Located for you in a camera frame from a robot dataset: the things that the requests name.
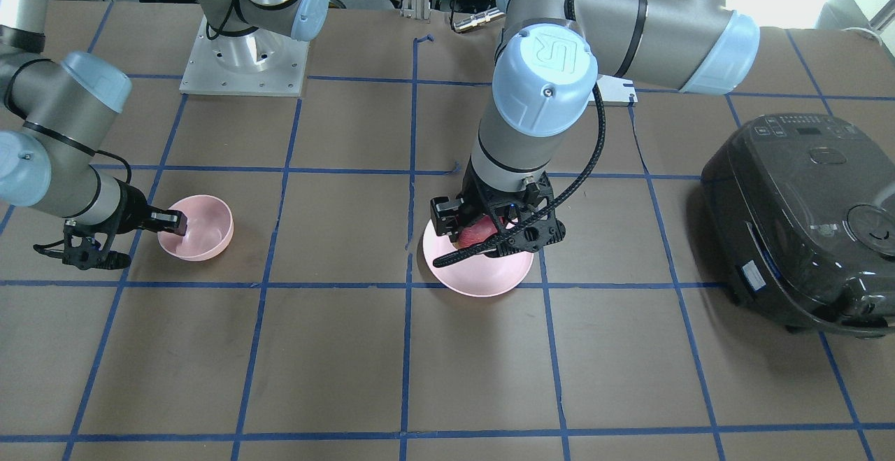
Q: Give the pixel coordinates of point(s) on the black rice cooker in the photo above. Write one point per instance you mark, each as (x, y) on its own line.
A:
(803, 207)

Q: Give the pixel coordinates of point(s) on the silver cable connector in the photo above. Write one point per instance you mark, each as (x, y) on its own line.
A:
(475, 21)

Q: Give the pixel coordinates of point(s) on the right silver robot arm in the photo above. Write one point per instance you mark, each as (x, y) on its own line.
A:
(67, 109)

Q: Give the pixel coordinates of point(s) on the pink plate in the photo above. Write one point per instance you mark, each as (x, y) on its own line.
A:
(477, 276)

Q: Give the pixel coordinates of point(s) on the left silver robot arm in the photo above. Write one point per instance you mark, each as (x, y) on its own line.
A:
(544, 128)

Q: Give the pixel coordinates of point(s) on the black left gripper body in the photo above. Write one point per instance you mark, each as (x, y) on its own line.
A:
(478, 197)

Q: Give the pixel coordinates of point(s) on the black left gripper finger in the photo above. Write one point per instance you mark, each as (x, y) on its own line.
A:
(449, 216)

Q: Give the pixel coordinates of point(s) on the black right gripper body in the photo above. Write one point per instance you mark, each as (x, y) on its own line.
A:
(131, 209)

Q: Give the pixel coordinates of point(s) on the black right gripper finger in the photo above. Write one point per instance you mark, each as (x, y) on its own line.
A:
(171, 222)

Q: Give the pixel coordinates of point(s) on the pink bowl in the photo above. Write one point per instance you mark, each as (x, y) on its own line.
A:
(209, 229)

